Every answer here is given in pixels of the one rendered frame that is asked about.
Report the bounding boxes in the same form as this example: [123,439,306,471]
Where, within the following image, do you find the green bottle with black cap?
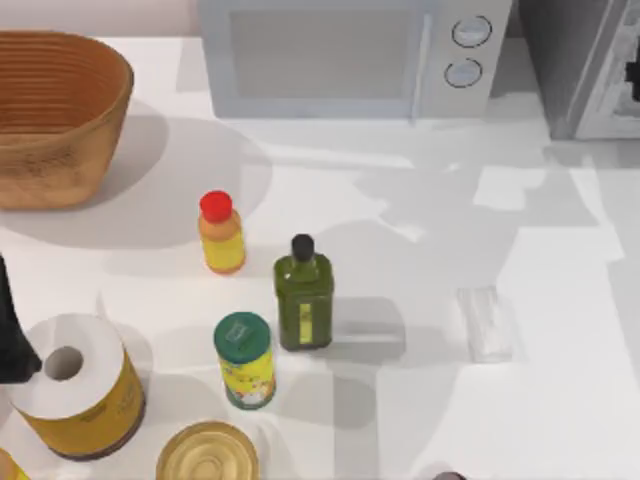
[272,233,335,352]

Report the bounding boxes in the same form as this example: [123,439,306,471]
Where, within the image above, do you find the yellow bottle with red cap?
[197,189,247,276]

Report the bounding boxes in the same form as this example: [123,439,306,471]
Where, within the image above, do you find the yellow can with green lid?
[212,311,277,411]

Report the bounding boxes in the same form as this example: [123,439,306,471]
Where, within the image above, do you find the microwave oven door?
[196,0,435,120]

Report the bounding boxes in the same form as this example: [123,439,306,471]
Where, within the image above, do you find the pale microwave oven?
[195,0,515,126]

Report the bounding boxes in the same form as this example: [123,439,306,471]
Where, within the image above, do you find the round microwave knob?
[443,56,484,90]
[451,14,494,48]

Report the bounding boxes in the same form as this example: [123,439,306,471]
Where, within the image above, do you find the yellow wrapped paper roll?
[6,313,147,462]

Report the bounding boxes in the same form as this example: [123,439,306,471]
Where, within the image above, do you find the brown woven basket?
[0,31,135,211]

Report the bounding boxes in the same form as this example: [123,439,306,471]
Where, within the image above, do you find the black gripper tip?
[0,254,44,385]

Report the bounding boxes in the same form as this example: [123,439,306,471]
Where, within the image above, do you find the yellow packet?
[0,447,32,480]

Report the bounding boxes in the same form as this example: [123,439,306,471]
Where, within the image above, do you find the microwave door handle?
[409,13,433,126]

